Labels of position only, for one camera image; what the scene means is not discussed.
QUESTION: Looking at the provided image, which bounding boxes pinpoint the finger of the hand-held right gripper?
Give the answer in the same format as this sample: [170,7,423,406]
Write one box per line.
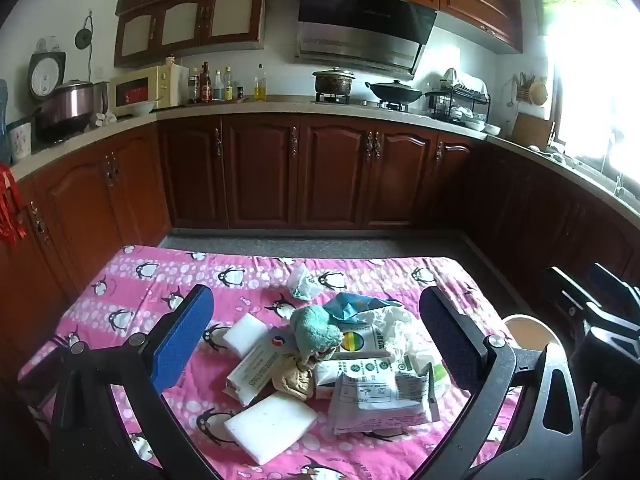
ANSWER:
[589,261,640,306]
[541,265,601,322]

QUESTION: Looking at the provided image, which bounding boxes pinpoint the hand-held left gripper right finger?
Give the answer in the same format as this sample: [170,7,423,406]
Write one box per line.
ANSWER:
[419,286,583,480]

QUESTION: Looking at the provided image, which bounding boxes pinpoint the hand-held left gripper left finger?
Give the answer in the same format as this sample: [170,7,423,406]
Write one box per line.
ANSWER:
[47,284,216,480]

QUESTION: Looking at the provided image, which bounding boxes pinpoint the white plastic bag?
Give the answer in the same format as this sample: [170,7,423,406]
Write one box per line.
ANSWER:
[372,305,451,396]

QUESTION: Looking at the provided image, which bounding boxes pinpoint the white round bin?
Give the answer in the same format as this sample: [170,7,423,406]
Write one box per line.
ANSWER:
[501,313,566,361]

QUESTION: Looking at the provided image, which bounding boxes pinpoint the small white sponge block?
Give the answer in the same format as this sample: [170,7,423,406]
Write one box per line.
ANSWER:
[221,313,271,360]

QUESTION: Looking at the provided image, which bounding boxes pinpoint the white box with round logo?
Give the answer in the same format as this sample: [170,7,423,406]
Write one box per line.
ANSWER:
[223,326,301,405]

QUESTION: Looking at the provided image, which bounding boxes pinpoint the blue snack packet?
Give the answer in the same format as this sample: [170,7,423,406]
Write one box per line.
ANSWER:
[320,292,403,323]

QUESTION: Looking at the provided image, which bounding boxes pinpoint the large white sponge block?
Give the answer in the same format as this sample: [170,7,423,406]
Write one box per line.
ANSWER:
[224,391,319,466]

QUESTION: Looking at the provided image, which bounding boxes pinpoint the teal fluffy cloth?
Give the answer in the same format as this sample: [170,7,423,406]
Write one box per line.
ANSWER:
[290,305,343,363]

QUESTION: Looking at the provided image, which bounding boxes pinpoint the pink penguin printed blanket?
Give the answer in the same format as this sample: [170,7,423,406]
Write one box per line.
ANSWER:
[17,245,521,480]

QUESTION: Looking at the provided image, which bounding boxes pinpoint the white packet with green labels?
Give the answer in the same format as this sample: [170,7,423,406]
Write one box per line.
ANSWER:
[314,355,436,401]

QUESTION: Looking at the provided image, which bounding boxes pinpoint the grey white printed packet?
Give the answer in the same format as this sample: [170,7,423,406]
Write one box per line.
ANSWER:
[327,365,441,436]

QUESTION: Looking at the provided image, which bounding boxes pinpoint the white packet with yellow-green circle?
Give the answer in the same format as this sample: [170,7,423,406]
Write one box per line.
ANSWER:
[330,324,396,361]

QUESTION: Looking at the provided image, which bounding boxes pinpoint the crumpled brown paper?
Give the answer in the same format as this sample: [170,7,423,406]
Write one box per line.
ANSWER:
[272,355,317,402]

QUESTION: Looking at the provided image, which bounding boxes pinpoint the crumpled clear plastic wrapper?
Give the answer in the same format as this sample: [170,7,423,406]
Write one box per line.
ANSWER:
[286,264,323,302]

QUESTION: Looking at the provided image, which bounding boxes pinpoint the wooden cutting board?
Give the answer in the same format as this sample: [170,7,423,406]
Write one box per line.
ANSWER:
[510,112,555,153]

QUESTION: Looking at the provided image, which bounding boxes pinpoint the stacked white bowls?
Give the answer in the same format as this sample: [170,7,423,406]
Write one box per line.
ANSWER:
[462,119,501,136]

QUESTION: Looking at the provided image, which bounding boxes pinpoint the wooden base cabinets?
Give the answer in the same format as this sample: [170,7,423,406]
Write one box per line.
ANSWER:
[0,112,640,391]

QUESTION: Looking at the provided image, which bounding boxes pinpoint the woven bamboo basket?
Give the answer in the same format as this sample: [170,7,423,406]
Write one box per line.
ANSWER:
[515,72,548,106]

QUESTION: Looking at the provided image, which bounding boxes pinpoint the red tassel ornament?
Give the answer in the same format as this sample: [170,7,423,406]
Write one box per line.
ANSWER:
[0,162,28,248]

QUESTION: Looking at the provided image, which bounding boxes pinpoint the black dish rack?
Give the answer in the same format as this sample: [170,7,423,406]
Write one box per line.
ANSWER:
[425,67,492,123]

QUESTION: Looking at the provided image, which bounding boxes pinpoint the window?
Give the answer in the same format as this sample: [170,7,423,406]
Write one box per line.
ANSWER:
[537,0,640,181]

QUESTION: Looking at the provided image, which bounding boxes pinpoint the cream microwave oven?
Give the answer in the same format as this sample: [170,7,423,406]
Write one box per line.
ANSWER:
[109,64,190,117]

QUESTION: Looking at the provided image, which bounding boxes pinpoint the white floral mug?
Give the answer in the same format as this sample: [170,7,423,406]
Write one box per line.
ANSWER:
[7,122,33,163]

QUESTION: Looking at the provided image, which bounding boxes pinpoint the black wok with lid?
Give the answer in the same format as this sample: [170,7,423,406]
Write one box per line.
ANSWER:
[365,80,425,105]

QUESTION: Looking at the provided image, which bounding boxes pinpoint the gas stove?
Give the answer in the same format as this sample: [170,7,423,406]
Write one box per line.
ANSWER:
[315,92,416,111]

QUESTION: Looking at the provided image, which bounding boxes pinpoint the dark cooking pot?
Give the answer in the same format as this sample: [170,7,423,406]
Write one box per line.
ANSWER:
[313,67,356,97]

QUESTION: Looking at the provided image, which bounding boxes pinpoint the white dial kitchen scale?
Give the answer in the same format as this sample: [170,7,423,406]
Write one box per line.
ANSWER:
[27,51,67,101]

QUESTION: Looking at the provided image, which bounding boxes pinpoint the hanging black strainer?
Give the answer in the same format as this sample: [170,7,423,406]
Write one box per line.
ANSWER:
[75,12,96,51]

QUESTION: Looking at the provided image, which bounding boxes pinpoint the black range hood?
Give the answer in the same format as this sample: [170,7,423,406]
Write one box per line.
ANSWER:
[294,0,437,78]

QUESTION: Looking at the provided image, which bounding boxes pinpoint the wooden wall cabinets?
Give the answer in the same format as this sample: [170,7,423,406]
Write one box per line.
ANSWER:
[114,0,525,68]

